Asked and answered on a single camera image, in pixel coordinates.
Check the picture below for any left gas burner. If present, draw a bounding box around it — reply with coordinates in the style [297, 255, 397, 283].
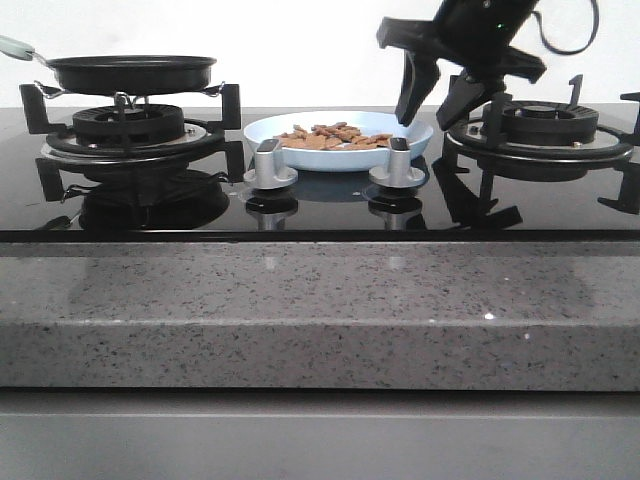
[72, 104, 184, 148]

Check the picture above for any left black pan support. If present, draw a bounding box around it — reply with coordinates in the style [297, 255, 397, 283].
[20, 82, 241, 171]

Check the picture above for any left silver stove knob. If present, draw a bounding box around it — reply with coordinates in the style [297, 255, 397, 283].
[243, 138, 298, 190]

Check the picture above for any pile of brown meat pieces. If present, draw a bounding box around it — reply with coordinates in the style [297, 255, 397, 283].
[276, 122, 392, 151]

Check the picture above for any black pan support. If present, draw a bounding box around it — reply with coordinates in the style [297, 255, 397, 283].
[20, 82, 241, 171]
[443, 74, 640, 216]

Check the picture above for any black frying pan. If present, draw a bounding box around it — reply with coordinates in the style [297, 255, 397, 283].
[1, 36, 217, 96]

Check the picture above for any silver stove knob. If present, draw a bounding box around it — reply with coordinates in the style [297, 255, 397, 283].
[243, 138, 298, 190]
[369, 137, 426, 189]

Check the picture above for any light blue plate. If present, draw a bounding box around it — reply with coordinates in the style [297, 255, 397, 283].
[244, 110, 434, 172]

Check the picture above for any black glass cooktop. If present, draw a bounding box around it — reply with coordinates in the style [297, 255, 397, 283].
[1, 108, 639, 242]

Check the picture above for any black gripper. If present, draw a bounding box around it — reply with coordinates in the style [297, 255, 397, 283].
[376, 0, 546, 131]

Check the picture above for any gas burner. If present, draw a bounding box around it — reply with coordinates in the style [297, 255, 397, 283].
[501, 100, 599, 146]
[72, 104, 184, 148]

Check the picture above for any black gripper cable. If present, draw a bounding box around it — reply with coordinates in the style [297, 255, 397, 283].
[532, 0, 601, 56]

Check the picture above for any grey drawer front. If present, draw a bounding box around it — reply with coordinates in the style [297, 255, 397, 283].
[1, 390, 639, 479]

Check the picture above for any right silver stove knob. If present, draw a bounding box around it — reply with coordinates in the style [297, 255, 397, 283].
[369, 137, 426, 189]

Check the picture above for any right gas burner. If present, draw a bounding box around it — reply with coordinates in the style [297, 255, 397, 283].
[501, 100, 599, 146]

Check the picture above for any right black pan support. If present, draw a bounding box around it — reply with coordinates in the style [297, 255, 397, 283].
[443, 74, 640, 216]

